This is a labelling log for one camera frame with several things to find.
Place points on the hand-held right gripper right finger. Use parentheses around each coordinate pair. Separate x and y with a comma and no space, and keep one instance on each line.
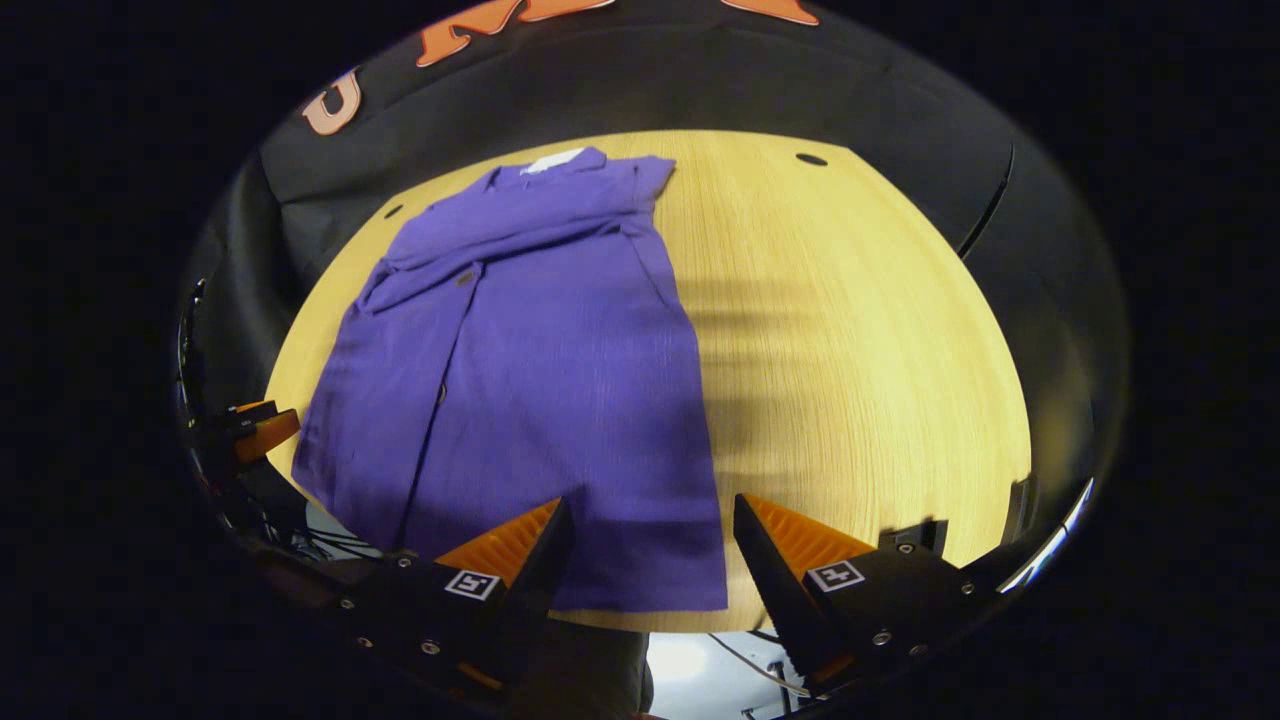
(775,580)

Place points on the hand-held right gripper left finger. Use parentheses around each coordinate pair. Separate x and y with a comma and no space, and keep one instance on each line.
(535,580)

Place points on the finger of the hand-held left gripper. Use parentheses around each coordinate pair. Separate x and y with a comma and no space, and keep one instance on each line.
(265,432)

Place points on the purple shirt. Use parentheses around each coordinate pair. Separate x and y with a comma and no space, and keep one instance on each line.
(540,400)

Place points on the person's dark clothing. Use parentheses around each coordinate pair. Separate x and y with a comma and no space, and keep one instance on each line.
(590,670)

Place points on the black backdrop cloth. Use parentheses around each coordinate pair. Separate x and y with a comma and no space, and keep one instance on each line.
(700,90)

